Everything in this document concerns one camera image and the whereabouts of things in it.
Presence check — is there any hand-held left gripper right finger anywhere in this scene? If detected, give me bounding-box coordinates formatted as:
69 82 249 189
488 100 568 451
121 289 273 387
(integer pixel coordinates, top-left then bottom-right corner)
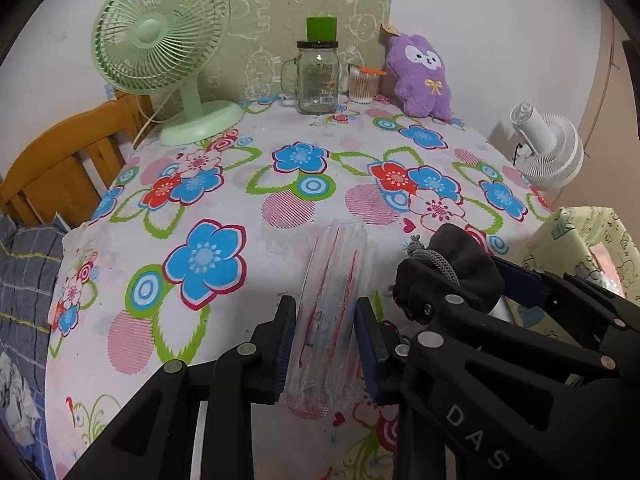
354 297 408 407

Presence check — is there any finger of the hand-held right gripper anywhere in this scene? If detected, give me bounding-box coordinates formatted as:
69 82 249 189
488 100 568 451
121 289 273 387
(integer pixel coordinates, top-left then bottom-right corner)
492 257 640 346
393 257 623 381

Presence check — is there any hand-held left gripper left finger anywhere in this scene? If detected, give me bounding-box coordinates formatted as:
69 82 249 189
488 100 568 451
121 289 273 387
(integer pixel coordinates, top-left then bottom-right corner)
65 295 297 480

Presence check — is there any grey drawstring pouch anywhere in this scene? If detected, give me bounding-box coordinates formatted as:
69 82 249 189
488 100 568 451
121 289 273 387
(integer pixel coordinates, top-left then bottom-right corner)
402 223 506 306

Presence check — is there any clear plastic packet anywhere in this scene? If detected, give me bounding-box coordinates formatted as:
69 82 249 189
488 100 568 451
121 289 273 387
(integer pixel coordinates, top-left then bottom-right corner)
280 220 376 408

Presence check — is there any yellow fabric storage bin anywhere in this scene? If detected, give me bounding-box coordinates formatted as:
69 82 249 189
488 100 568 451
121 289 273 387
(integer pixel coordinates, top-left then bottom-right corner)
512 205 640 343

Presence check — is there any pink packet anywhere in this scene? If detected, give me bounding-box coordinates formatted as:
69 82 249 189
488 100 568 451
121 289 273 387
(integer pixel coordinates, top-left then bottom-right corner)
589 245 628 291

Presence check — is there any white folded cloth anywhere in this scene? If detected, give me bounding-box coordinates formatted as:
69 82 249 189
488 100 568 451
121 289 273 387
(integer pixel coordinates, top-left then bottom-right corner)
490 295 516 321

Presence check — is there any white desk fan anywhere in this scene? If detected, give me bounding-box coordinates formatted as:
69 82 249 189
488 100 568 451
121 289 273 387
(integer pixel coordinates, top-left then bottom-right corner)
509 101 585 191

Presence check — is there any floral tablecloth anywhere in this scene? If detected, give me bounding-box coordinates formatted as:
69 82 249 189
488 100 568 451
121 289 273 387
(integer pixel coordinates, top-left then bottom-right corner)
44 92 556 480

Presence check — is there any beige wooden door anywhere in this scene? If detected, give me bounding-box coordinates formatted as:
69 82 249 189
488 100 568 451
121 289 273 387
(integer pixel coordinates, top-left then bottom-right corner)
575 10 640 221

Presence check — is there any purple plush bunny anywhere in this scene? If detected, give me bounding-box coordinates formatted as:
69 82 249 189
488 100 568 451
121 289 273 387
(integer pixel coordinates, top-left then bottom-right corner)
385 33 453 121

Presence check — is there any cotton swab jar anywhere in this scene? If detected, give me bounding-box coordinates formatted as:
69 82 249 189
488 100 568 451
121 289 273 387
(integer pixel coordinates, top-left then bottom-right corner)
347 64 388 105

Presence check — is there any grey plaid bedding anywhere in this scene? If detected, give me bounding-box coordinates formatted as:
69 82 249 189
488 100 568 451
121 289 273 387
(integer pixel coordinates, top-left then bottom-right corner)
0 212 68 461

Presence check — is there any glass jar mug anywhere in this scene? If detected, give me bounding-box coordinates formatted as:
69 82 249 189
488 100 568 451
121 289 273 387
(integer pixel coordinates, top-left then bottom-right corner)
280 40 349 115

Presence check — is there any white patterned cloth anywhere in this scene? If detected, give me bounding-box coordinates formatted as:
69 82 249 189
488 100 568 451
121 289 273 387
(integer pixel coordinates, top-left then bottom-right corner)
0 352 41 448

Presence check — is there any green cylindrical container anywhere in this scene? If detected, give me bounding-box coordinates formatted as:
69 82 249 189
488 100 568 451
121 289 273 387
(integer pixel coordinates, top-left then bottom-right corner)
306 17 337 42

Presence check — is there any green desk fan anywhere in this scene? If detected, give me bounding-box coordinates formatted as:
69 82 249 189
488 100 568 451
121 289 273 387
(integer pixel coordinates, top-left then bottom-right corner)
92 0 246 147

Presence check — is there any white fan cable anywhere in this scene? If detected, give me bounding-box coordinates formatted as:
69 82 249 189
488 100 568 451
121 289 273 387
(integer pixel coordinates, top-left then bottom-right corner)
132 92 171 148

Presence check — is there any green patterned wall panel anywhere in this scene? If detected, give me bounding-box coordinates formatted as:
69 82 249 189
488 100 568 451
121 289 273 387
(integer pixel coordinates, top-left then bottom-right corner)
212 0 393 103

